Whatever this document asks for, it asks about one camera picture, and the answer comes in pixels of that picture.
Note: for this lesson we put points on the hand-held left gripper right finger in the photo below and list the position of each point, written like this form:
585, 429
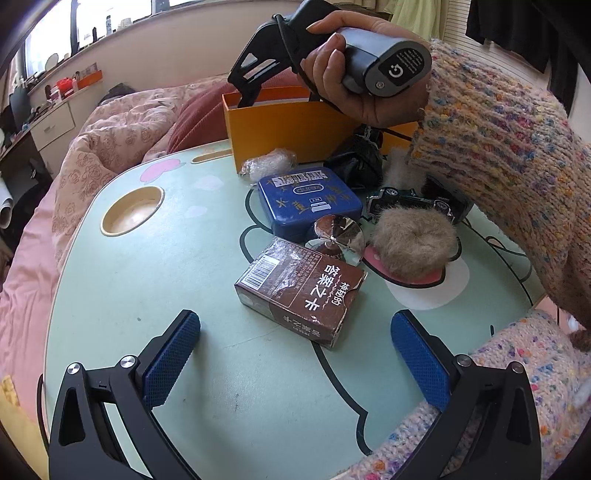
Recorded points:
422, 364

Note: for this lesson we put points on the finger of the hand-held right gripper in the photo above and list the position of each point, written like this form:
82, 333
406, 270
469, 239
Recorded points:
265, 50

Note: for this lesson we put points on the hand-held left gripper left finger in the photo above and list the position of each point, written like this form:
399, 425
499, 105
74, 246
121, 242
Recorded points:
171, 360

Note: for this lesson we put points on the orange cardboard box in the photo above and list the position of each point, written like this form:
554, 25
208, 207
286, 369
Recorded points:
277, 131

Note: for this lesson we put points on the black umbrella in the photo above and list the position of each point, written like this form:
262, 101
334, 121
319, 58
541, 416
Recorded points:
355, 161

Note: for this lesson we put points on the grey fur piece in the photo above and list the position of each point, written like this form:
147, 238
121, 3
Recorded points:
398, 168

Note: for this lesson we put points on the clear plastic wrap ball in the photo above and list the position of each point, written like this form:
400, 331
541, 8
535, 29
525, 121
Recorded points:
270, 162

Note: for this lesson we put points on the brown fur ball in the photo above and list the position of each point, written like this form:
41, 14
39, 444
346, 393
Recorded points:
413, 242

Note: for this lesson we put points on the blue toy car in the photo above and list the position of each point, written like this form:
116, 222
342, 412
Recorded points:
401, 203

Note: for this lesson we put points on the brown card box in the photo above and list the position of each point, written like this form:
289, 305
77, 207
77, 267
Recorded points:
295, 286

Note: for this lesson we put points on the blue tin box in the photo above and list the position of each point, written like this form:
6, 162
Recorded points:
304, 198

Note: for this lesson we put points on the silver cone spinning top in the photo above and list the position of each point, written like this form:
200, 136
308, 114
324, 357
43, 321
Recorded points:
334, 235

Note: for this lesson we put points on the green cartoon desktop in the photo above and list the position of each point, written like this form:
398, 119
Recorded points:
207, 378

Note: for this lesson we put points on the person's right hand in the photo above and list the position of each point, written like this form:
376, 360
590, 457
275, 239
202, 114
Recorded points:
323, 69

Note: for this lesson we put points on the green hanging cloth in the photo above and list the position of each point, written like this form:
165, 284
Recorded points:
415, 16

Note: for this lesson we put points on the dark red pillow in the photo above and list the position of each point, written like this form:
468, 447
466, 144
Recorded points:
198, 115

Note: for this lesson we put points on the person's colourful knit sweater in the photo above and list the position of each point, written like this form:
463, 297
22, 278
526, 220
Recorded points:
558, 355

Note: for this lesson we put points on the black hanging clothes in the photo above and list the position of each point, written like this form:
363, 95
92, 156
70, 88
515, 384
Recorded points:
531, 41

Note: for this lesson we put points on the dark clothes on bed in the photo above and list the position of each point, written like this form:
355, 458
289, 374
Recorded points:
117, 93

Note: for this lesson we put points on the yellow cloth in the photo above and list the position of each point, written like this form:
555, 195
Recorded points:
10, 392

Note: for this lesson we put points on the pink floral quilt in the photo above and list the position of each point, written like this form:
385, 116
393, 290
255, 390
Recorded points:
115, 143

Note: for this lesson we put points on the orange tray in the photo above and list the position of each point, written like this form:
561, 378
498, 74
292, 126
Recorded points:
88, 78

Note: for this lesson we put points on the red container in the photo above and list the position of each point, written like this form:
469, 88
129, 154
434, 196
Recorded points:
65, 88

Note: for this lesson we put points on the round mirror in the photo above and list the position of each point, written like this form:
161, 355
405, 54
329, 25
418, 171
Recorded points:
52, 58

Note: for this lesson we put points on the white drawer cabinet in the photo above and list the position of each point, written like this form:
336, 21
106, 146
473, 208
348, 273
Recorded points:
53, 127

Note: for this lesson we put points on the black monitor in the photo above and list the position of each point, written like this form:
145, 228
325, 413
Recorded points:
19, 106

